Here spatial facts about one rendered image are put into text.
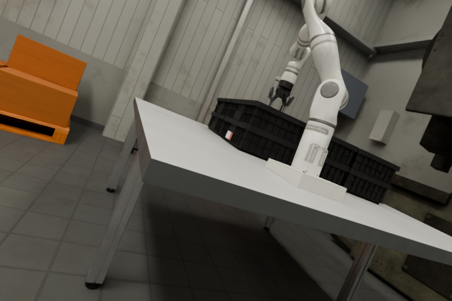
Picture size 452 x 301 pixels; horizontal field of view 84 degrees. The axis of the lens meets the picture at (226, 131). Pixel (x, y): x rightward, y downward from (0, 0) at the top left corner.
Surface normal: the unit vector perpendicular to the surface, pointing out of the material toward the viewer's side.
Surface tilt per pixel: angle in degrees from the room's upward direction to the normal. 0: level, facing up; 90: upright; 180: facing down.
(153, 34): 90
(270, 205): 90
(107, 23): 90
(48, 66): 90
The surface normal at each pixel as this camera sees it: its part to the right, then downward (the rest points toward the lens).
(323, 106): -0.56, -0.21
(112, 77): 0.35, 0.18
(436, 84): -0.76, -0.30
